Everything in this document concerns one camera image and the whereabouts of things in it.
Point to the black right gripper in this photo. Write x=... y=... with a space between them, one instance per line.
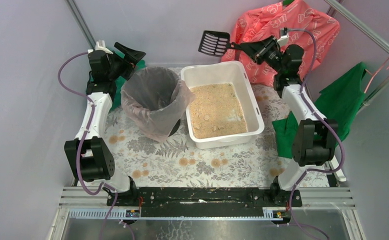
x=253 y=50

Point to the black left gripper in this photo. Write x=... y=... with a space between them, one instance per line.
x=122 y=62

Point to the black litter scoop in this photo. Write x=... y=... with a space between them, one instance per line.
x=216 y=43

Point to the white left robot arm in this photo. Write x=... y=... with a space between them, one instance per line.
x=88 y=155

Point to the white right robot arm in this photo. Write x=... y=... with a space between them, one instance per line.
x=315 y=139

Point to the white litter box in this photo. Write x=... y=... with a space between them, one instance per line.
x=226 y=72

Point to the beige cat litter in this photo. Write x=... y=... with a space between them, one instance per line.
x=216 y=111

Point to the green shirt back left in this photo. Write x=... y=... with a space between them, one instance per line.
x=116 y=102

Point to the green shirt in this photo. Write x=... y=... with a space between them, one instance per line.
x=116 y=102
x=340 y=101

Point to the black trash bin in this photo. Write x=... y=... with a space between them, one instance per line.
x=154 y=99

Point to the pink plastic bin liner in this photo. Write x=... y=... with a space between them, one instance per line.
x=156 y=106

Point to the pink patterned garment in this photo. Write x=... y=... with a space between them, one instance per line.
x=311 y=29

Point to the metal clothes rack bar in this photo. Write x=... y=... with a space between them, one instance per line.
x=372 y=35

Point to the green shirt on right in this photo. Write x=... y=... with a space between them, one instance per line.
x=340 y=101

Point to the floral table mat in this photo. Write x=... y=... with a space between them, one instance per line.
x=179 y=163

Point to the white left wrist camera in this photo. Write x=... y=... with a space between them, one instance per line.
x=100 y=45

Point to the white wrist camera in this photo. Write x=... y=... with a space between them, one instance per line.
x=283 y=34
x=100 y=45

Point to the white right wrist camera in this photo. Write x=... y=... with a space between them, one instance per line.
x=283 y=34

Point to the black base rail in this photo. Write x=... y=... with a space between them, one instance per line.
x=205 y=202

